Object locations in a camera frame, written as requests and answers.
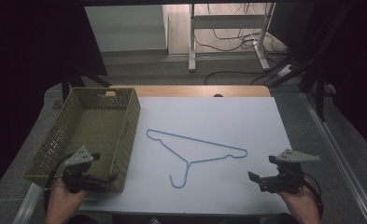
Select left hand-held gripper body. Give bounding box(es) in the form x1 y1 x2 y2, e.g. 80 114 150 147
62 146 109 194

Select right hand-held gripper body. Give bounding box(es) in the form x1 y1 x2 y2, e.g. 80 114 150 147
259 148 321 195

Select green plastic basket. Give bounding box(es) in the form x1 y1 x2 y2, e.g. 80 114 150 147
23 87 141 193

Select blue wire clothes hanger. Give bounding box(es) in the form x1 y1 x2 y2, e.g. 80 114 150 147
146 128 248 189

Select person's right hand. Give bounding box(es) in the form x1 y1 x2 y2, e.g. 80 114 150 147
276 182 323 224

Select person's left hand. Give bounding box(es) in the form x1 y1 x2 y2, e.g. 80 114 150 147
45 178 89 224

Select white table sheet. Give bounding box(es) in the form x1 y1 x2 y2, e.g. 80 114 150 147
78 96 293 216

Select black metal stand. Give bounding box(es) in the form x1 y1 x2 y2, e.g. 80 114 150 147
60 55 113 102
297 3 357 123

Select white power strip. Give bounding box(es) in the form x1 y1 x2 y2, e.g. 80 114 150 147
276 63 295 77

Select wooden table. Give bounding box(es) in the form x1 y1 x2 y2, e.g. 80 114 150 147
109 85 272 98

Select white cabinet panel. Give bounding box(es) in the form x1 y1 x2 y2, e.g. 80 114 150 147
84 4 170 54

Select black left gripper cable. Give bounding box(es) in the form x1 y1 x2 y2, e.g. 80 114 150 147
43 152 75 216

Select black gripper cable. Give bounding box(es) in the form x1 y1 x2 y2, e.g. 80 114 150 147
43 152 75 216
303 172 324 219

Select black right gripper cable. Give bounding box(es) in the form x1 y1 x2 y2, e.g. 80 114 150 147
303 172 324 219

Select aluminium floor rail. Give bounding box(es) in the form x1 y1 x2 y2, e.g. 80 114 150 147
300 92 367 224
12 182 46 224

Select black floor cables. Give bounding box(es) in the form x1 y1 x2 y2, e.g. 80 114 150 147
193 3 306 87

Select white desk frame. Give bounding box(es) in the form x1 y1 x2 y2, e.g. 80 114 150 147
188 3 276 73

